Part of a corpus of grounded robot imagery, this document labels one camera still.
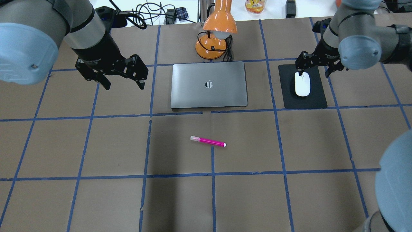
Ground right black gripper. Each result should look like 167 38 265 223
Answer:
295 18 347 78

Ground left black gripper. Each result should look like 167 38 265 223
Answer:
72 32 148 90

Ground white computer mouse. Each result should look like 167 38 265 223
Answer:
294 72 311 97

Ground pink marker pen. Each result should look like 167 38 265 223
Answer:
190 136 227 147

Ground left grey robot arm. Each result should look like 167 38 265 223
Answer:
0 0 148 90

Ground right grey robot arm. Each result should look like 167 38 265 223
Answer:
295 0 412 232

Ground black mousepad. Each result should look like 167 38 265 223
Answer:
278 64 328 110

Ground black box on back table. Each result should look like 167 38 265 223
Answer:
285 0 297 18

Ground black power adapter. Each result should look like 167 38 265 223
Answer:
164 8 177 25

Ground yellow snack jar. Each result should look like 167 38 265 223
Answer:
245 0 266 14

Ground grey closed laptop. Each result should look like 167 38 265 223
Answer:
170 61 248 109

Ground orange desk lamp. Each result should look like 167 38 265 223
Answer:
195 0 238 60

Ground tangled black cables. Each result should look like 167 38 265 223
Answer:
109 1 197 29

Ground black lamp power cable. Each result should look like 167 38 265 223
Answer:
197 31 233 62

